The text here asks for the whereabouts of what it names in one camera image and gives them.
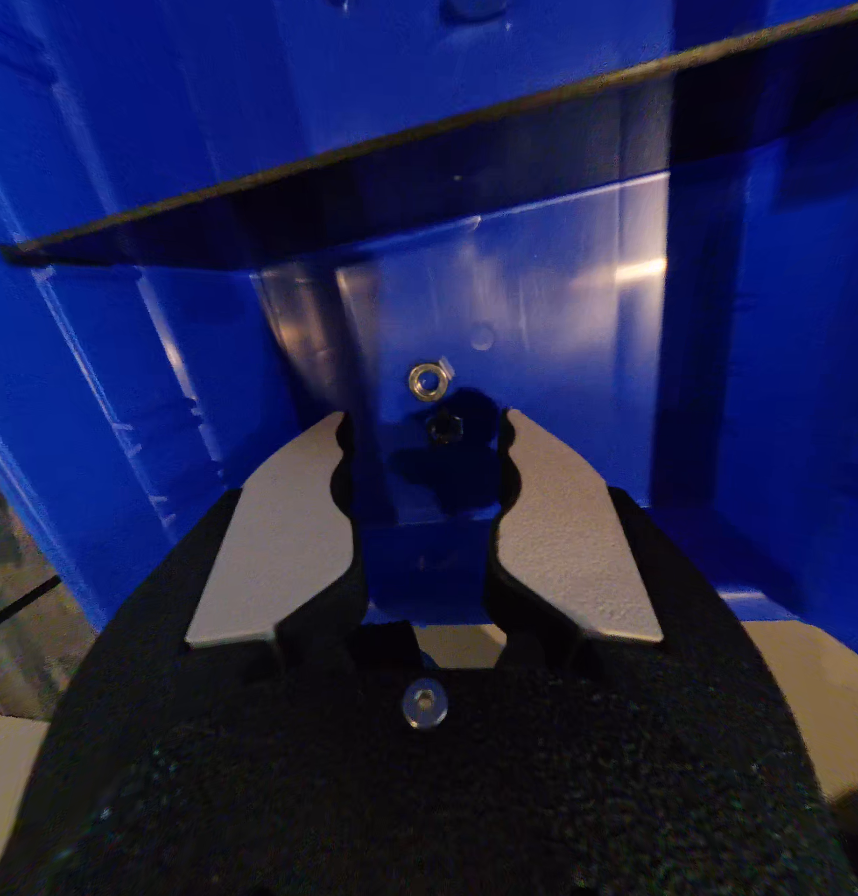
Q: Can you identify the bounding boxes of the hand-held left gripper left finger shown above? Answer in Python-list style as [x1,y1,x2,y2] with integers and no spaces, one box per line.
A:
[185,410,369,651]

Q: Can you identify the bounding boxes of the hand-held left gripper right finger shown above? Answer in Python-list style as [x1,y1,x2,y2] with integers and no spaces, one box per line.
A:
[485,408,664,649]

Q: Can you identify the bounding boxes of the blue plastic bin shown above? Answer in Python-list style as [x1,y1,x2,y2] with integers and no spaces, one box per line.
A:
[0,0,858,666]

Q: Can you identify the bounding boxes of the black bin divider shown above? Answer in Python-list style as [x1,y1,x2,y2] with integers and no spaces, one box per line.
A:
[0,0,858,270]

